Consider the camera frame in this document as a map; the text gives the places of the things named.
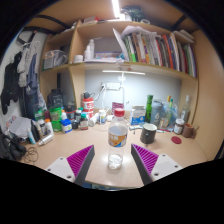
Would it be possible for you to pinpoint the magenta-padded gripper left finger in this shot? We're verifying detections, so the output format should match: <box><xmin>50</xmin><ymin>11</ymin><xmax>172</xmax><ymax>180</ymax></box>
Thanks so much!
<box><xmin>44</xmin><ymin>144</ymin><xmax>96</xmax><ymax>188</ymax></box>

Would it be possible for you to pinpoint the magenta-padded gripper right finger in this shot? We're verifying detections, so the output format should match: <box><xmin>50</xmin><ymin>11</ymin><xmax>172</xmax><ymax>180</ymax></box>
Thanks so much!
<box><xmin>130</xmin><ymin>143</ymin><xmax>185</xmax><ymax>186</ymax></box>

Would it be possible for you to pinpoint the clear red-capped water bottle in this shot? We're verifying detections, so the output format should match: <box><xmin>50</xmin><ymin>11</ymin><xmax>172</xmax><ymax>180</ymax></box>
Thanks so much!
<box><xmin>107</xmin><ymin>107</ymin><xmax>129</xmax><ymax>171</ymax></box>

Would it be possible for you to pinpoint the black mug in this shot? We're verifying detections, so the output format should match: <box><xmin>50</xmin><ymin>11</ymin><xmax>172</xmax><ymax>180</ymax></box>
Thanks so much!
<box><xmin>139</xmin><ymin>122</ymin><xmax>158</xmax><ymax>145</ymax></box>

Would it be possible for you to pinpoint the flat round red coaster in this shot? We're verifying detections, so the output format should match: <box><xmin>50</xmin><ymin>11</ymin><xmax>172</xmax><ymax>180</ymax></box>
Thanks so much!
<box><xmin>170</xmin><ymin>135</ymin><xmax>183</xmax><ymax>145</ymax></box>

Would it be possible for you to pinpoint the light blue hairbrush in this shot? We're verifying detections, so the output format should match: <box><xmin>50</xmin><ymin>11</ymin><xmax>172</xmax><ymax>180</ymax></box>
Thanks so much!
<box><xmin>128</xmin><ymin>124</ymin><xmax>144</xmax><ymax>132</ymax></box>

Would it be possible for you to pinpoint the white tub with blue lid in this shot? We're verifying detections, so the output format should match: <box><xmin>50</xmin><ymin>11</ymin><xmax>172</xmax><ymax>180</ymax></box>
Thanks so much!
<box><xmin>60</xmin><ymin>118</ymin><xmax>73</xmax><ymax>134</ymax></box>

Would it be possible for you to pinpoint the dark bottle with red label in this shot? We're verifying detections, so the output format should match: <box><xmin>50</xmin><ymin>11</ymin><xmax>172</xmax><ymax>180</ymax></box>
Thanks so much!
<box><xmin>79</xmin><ymin>113</ymin><xmax>90</xmax><ymax>131</ymax></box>

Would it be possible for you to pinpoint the white spray can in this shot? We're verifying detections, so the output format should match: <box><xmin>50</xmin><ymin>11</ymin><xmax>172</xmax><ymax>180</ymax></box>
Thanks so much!
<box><xmin>37</xmin><ymin>133</ymin><xmax>55</xmax><ymax>147</ymax></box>

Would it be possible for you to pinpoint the small jar with white lid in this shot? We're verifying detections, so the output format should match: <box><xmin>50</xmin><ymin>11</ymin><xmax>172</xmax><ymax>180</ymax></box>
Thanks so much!
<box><xmin>173</xmin><ymin>118</ymin><xmax>186</xmax><ymax>135</ymax></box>

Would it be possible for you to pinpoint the blue and white carton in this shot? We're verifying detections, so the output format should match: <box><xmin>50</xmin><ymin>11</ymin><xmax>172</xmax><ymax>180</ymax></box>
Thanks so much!
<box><xmin>129</xmin><ymin>105</ymin><xmax>147</xmax><ymax>127</ymax></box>

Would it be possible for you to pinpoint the white bottle with orange cap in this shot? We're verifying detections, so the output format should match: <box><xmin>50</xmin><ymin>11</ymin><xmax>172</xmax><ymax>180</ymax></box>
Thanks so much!
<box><xmin>44</xmin><ymin>118</ymin><xmax>55</xmax><ymax>136</ymax></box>

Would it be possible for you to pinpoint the brown mug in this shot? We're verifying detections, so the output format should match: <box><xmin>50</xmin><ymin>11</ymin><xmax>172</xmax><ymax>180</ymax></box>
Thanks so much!
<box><xmin>182</xmin><ymin>122</ymin><xmax>200</xmax><ymax>139</ymax></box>

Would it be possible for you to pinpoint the white bottle with blue label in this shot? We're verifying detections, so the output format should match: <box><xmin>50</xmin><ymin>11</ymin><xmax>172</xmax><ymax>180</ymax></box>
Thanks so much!
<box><xmin>98</xmin><ymin>109</ymin><xmax>108</xmax><ymax>125</ymax></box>

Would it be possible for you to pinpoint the clear bottle with gold cap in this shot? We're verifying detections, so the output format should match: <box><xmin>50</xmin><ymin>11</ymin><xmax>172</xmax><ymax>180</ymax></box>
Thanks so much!
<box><xmin>162</xmin><ymin>95</ymin><xmax>179</xmax><ymax>129</ymax></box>

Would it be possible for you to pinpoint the green container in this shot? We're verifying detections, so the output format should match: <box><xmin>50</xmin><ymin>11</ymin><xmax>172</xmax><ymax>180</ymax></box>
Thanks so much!
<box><xmin>49</xmin><ymin>107</ymin><xmax>64</xmax><ymax>132</ymax></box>

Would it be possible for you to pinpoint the green glass bottle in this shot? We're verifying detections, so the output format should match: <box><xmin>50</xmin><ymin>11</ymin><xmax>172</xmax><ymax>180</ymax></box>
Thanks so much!
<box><xmin>144</xmin><ymin>94</ymin><xmax>155</xmax><ymax>124</ymax></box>

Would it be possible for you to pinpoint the red and white canister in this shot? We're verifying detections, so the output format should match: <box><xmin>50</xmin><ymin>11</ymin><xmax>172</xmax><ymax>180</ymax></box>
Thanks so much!
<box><xmin>81</xmin><ymin>97</ymin><xmax>95</xmax><ymax>118</ymax></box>

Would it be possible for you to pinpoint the pink box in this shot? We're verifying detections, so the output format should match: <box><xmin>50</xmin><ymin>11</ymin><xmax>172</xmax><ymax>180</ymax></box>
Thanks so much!
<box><xmin>111</xmin><ymin>101</ymin><xmax>125</xmax><ymax>116</ymax></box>

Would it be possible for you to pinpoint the white paper sheet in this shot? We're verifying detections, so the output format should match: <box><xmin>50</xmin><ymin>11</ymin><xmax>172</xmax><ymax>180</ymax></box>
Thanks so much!
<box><xmin>8</xmin><ymin>115</ymin><xmax>34</xmax><ymax>139</ymax></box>

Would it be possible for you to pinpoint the black bag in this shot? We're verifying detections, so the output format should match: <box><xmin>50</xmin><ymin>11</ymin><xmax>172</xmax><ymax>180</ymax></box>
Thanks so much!
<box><xmin>0</xmin><ymin>133</ymin><xmax>28</xmax><ymax>163</ymax></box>

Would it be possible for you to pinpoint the blue denim hanging garment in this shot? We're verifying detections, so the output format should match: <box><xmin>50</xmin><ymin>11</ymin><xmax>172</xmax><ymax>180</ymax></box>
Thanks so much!
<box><xmin>24</xmin><ymin>53</ymin><xmax>44</xmax><ymax>118</ymax></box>

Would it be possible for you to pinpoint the white desk lamp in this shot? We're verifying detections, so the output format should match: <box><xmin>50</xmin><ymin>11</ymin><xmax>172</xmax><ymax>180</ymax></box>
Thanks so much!
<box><xmin>101</xmin><ymin>69</ymin><xmax>147</xmax><ymax>109</ymax></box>

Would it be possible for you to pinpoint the black hanging garment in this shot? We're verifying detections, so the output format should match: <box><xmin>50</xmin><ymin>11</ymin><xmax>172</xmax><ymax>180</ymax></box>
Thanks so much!
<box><xmin>0</xmin><ymin>51</ymin><xmax>23</xmax><ymax>116</ymax></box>

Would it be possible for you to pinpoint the grey hanging garment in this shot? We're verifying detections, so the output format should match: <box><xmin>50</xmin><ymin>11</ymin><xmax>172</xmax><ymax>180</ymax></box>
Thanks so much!
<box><xmin>16</xmin><ymin>43</ymin><xmax>39</xmax><ymax>88</ymax></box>

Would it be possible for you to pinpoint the white tube ceiling light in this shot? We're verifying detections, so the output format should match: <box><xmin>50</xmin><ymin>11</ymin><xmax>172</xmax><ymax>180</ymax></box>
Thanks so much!
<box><xmin>111</xmin><ymin>0</ymin><xmax>122</xmax><ymax>19</ymax></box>

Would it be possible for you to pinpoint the white wall power strip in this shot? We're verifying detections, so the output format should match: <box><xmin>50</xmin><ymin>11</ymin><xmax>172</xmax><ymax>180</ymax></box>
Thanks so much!
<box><xmin>104</xmin><ymin>81</ymin><xmax>122</xmax><ymax>92</ymax></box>

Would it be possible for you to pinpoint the black metal frame bar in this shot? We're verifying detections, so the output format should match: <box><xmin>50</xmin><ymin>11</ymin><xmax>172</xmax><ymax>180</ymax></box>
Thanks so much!
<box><xmin>16</xmin><ymin>13</ymin><xmax>73</xmax><ymax>46</ymax></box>

